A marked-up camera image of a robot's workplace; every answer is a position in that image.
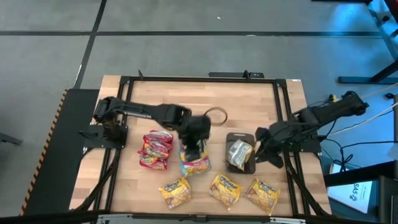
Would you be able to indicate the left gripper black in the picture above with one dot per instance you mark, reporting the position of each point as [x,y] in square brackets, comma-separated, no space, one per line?
[196,127]

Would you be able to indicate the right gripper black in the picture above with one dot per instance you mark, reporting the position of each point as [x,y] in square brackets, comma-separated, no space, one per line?
[286,133]

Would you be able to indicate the blue Maruchan ramen pack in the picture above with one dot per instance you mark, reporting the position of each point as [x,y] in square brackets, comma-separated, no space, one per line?
[196,168]

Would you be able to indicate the yellow Maruchan ramen pack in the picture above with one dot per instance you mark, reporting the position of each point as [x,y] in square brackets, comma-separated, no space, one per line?
[239,154]
[176,193]
[262,195]
[224,190]

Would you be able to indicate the black plastic bin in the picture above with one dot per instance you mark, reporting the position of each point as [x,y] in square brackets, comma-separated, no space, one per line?
[236,136]

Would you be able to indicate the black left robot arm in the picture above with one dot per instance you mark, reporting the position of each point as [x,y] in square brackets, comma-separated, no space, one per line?
[140,112]

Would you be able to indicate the white printed paper sign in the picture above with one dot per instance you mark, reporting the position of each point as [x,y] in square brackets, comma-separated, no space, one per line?
[348,193]

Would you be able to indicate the black desk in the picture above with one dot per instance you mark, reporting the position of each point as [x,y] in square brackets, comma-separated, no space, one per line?
[388,199]

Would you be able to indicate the black furniture foot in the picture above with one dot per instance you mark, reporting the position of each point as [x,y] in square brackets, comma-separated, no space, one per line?
[9,139]

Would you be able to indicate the black aluminium table frame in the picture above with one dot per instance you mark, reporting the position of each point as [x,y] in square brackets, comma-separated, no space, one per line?
[202,78]

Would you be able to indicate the silver table edge rail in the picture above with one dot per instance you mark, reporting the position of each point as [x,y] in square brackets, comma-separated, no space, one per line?
[280,220]

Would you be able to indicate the black bracket bar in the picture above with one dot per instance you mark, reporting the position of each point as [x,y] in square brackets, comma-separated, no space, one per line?
[230,74]

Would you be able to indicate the black desk leg frame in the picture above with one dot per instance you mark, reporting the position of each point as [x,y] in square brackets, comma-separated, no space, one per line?
[357,80]

